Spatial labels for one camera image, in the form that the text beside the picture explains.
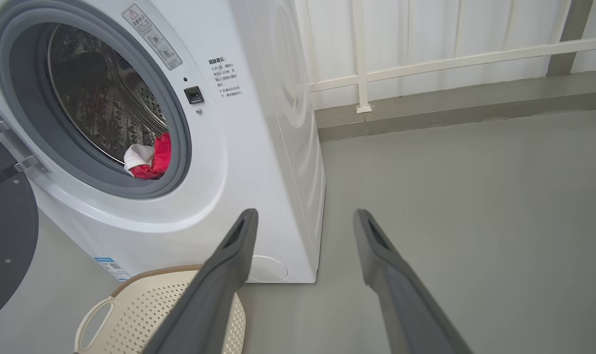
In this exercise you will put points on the round white filter cover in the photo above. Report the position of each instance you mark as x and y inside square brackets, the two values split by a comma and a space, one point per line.
[268, 269]

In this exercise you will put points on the steel perforated washer drum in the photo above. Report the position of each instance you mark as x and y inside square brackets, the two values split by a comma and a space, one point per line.
[96, 93]

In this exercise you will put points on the black round glass washer door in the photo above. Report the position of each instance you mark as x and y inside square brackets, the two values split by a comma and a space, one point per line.
[5, 236]

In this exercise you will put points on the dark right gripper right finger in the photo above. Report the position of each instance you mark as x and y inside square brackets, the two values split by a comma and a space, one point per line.
[401, 295]

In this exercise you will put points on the blue energy label sticker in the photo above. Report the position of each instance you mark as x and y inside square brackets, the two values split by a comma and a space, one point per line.
[112, 269]

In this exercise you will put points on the cream basket with brown rim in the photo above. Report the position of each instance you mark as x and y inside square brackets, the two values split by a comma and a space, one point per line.
[140, 314]

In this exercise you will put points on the black door latch socket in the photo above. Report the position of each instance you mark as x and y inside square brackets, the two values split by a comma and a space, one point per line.
[193, 95]

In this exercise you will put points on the silver metal door hinge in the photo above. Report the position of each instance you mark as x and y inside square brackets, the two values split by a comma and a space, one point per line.
[10, 142]

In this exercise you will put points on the white front-load washing machine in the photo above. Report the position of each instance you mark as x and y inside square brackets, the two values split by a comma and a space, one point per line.
[239, 172]

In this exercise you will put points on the red and white cloth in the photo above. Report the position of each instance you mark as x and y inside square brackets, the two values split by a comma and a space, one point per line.
[153, 160]

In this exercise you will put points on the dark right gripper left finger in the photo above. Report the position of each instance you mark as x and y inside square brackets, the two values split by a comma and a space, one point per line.
[214, 290]

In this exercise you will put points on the white metal railing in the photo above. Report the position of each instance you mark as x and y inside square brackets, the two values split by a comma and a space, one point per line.
[359, 73]

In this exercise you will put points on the grey rubber door seal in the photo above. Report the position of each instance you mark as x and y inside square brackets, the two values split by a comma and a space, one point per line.
[27, 118]

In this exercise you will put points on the grey warning sticker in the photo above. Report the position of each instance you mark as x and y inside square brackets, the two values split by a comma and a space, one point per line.
[152, 37]

